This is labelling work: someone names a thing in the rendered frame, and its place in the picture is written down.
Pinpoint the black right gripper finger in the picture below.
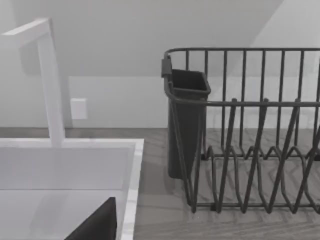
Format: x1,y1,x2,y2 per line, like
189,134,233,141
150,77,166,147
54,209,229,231
64,196,118,240

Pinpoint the white sink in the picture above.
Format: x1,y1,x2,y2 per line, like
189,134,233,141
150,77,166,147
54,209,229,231
0,137,145,240

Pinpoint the dark grey cutlery holder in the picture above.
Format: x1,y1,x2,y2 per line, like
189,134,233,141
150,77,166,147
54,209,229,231
166,68,212,180

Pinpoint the tall white tap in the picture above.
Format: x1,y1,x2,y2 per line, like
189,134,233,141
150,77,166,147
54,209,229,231
0,17,66,149

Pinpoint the white wall socket plate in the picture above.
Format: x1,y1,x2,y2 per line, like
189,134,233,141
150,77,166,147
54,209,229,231
70,98,88,120

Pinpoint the dark grey wire dish rack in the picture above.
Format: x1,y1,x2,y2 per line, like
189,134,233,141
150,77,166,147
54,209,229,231
161,47,320,215

